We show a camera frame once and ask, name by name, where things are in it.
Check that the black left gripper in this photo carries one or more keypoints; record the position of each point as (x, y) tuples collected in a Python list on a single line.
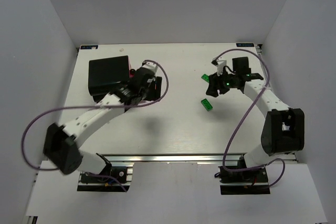
[(156, 88)]

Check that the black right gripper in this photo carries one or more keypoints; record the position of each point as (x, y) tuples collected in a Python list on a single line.
[(217, 84)]

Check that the green four-stud long lego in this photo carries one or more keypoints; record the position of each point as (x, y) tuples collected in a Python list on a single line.
[(205, 77)]

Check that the green lego brick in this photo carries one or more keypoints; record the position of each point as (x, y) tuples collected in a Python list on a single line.
[(206, 104)]

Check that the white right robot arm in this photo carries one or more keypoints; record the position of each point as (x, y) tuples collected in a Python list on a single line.
[(283, 131)]

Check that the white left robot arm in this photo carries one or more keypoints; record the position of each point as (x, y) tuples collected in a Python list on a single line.
[(62, 143)]

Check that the black drawer cabinet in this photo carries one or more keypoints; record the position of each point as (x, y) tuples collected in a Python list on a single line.
[(104, 74)]

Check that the blue table label right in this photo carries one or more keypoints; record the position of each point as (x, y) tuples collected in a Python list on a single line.
[(245, 44)]

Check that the blue table label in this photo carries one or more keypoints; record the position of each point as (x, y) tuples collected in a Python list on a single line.
[(88, 47), (245, 44)]

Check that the blue table label left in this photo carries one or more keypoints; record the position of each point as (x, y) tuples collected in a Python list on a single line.
[(88, 47)]

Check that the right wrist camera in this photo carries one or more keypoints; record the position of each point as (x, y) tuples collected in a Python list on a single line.
[(220, 64)]

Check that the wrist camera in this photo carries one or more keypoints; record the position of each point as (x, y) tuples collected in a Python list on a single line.
[(150, 66), (220, 64)]

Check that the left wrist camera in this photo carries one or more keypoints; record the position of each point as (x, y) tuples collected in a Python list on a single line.
[(150, 66)]

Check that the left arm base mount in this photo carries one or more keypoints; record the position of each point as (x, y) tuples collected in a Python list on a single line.
[(112, 179)]

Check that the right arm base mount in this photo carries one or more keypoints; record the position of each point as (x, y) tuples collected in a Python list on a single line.
[(251, 182)]

